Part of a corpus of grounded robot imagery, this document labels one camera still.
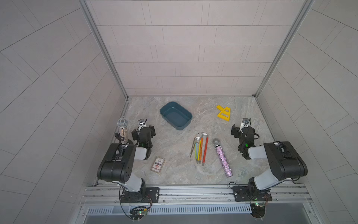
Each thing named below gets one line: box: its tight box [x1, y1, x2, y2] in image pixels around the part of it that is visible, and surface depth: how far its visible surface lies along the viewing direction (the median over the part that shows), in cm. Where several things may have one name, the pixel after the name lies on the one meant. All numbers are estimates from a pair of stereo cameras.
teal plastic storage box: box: [159, 101, 193, 131], surface depth 107 cm
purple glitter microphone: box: [212, 140, 234, 178], surface depth 82 cm
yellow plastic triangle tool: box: [216, 105, 231, 122], surface depth 107 cm
